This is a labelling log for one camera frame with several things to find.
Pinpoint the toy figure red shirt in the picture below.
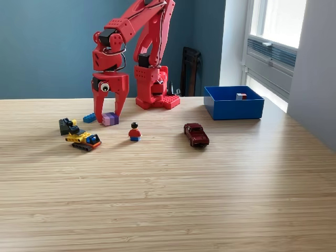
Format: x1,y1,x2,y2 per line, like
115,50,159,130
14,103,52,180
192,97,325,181
128,122,143,142

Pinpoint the pink purple brick stack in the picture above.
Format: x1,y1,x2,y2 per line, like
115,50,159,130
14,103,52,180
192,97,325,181
101,112,120,127

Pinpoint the black folded chair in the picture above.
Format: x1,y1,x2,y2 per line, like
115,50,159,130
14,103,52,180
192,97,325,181
180,46,203,97

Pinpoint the yellow toy digger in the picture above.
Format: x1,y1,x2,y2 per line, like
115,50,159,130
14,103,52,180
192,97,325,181
62,117,102,153

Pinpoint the blue brick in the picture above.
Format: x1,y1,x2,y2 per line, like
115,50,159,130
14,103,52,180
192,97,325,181
82,112,97,124

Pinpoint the black table clamp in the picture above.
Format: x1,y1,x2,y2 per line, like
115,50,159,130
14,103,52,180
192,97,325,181
167,81,182,97

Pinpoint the blue plastic bin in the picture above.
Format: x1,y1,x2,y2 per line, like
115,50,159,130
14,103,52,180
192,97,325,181
203,86,265,121

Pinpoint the dark grey brick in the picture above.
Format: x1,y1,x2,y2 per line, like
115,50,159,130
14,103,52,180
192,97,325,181
58,118,70,136

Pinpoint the white window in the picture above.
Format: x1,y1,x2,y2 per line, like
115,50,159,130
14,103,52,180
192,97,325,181
243,0,308,107

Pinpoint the grey window vent grille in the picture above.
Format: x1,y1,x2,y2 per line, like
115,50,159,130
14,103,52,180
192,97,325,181
247,36,298,69

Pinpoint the dark red toy car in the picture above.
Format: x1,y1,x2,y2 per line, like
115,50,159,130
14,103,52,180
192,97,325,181
183,122,210,148

